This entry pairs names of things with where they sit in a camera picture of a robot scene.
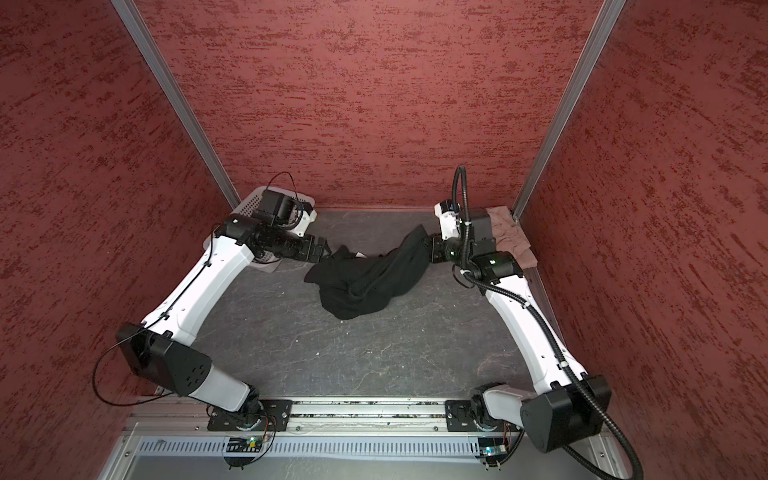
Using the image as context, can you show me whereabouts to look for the black shorts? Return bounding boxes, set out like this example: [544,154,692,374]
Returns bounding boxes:
[304,225,430,320]

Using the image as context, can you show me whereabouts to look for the pink drawstring shorts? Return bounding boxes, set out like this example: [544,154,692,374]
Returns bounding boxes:
[486,206,538,269]

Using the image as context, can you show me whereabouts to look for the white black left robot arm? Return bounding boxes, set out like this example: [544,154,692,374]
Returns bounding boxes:
[116,211,327,431]

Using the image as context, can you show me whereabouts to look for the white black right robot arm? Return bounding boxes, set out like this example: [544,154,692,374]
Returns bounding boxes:
[446,252,611,452]

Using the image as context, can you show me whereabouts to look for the white perforated plastic basket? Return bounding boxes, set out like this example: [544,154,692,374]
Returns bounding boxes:
[233,186,317,273]

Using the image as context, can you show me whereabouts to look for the right green circuit board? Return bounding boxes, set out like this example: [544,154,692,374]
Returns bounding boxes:
[477,437,509,468]

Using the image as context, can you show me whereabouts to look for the green circuit board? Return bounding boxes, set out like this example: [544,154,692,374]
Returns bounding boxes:
[225,437,263,455]
[477,437,509,468]

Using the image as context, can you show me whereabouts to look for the left green circuit board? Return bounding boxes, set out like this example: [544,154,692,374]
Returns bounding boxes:
[225,437,263,455]

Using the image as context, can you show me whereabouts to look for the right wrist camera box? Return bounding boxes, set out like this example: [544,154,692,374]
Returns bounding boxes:
[434,200,496,245]

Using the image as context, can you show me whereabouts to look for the black corrugated right cable conduit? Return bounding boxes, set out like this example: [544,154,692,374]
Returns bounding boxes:
[451,165,645,480]

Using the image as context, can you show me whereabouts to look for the white slotted cable duct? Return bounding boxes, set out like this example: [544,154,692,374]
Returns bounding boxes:
[135,436,478,461]

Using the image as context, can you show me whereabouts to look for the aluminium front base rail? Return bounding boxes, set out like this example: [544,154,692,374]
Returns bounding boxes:
[122,395,610,436]

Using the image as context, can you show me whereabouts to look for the aluminium right corner post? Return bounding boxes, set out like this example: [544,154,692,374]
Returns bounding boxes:
[511,0,626,223]

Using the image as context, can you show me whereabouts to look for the aluminium corner post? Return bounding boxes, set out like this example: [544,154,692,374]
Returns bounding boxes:
[111,0,241,207]
[511,0,626,223]

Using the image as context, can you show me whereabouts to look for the aluminium left corner post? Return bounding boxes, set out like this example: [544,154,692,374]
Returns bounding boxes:
[111,0,241,207]

